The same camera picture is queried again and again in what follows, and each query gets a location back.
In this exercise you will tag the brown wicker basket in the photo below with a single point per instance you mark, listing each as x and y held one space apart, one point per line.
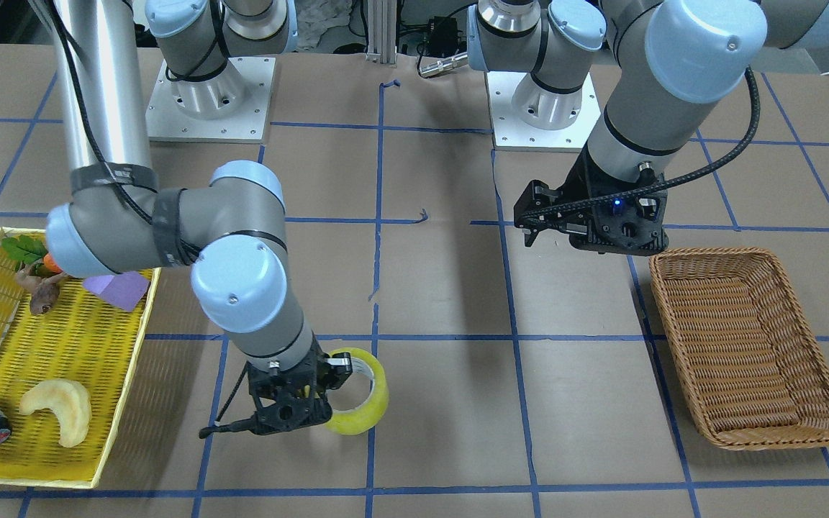
751 370

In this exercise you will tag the pale toy croissant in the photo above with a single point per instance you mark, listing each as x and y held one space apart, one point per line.
68 400

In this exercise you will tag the black gripper body tray side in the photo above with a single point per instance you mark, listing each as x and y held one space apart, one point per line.
338 368

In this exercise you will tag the yellow mesh tray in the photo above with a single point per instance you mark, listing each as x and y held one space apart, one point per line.
82 339

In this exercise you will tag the orange toy carrot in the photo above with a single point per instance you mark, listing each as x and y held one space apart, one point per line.
50 265

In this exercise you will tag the brown toy root figure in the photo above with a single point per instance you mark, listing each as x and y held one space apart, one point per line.
44 291

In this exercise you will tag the yellow tape roll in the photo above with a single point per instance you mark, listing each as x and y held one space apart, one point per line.
368 399

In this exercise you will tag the robot arm near wicker basket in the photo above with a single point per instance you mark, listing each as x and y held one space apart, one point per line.
678 59

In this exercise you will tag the black gripper finger basket side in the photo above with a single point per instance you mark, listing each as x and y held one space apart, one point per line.
530 235

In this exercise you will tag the black gripper body basket side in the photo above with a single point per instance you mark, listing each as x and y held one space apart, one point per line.
578 187

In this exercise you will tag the silver metal connector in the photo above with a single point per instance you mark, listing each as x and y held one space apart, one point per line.
443 65

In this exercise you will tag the aluminium frame post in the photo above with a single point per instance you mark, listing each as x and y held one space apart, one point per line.
381 32

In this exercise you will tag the robot arm near yellow tray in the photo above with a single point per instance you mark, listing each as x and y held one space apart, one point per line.
231 234

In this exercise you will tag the purple foam block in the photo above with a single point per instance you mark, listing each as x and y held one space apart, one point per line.
122 291

